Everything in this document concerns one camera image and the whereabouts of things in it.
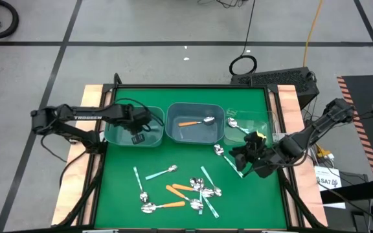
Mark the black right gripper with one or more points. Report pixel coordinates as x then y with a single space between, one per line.
261 161

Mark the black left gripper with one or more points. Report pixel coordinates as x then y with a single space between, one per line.
141 118

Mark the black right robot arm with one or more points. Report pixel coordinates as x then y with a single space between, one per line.
303 142

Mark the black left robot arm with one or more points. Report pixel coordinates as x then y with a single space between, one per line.
63 113

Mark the clear plastic bin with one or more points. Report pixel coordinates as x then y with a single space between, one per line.
232 139

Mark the teal green plastic bin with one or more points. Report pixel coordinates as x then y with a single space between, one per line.
118 136

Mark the yellow gripper tag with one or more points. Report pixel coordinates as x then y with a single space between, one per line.
261 136

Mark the blue-grey plastic bin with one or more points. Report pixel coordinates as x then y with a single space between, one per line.
193 136

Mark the light wooden side board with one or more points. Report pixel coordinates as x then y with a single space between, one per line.
288 103
87 97

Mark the white paper label sheet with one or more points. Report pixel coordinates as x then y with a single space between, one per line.
329 181

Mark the black hazard-striped ramp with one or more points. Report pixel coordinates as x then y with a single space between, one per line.
368 94

